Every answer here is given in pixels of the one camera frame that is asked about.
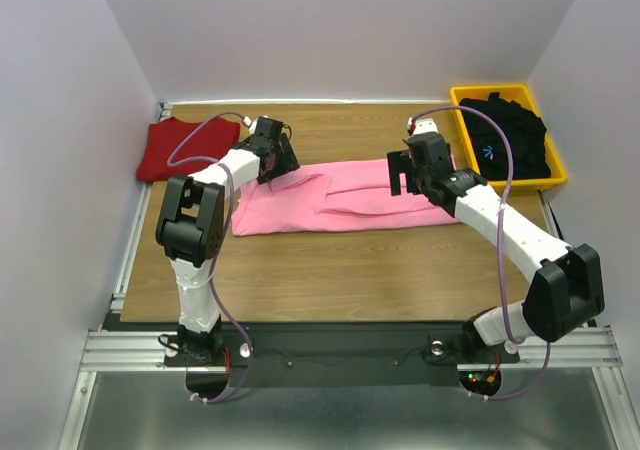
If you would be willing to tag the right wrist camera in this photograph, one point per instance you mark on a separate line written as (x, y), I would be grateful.
(427, 148)

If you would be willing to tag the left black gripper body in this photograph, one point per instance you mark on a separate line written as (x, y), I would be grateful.
(264, 178)

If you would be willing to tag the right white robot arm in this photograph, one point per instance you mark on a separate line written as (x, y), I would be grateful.
(565, 282)

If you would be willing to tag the pink t shirt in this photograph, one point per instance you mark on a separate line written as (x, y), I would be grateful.
(331, 197)

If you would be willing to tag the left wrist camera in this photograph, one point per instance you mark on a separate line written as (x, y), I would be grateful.
(268, 128)

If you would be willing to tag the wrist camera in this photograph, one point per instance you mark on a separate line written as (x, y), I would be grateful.
(427, 148)
(268, 128)

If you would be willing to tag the aluminium frame rail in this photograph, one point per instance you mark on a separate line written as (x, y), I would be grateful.
(568, 396)

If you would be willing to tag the black t shirts pile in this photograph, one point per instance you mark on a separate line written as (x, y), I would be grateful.
(524, 130)

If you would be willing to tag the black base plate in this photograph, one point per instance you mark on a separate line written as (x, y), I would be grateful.
(338, 354)

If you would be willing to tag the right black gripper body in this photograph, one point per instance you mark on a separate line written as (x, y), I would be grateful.
(425, 180)

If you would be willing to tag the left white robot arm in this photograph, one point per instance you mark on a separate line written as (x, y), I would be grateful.
(193, 223)

